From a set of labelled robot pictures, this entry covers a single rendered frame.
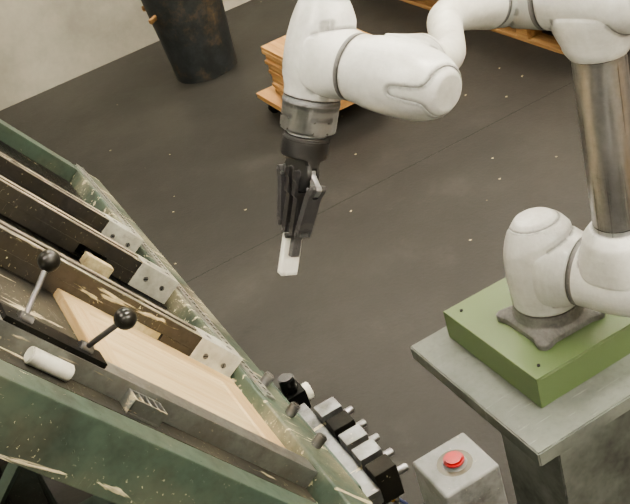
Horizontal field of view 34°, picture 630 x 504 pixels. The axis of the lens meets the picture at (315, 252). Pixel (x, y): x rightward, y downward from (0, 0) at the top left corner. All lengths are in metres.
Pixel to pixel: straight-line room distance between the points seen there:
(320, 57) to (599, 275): 0.88
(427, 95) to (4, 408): 0.71
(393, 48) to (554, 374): 1.03
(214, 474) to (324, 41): 0.68
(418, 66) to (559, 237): 0.87
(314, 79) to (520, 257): 0.85
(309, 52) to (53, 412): 0.63
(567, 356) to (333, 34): 1.04
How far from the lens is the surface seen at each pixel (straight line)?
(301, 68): 1.53
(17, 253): 2.10
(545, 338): 2.31
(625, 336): 2.36
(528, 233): 2.21
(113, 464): 1.55
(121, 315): 1.67
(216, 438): 1.91
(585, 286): 2.18
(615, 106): 1.98
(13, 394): 1.44
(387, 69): 1.44
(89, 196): 3.45
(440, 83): 1.42
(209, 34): 6.44
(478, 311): 2.46
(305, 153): 1.57
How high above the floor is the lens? 2.31
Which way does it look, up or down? 32 degrees down
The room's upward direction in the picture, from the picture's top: 18 degrees counter-clockwise
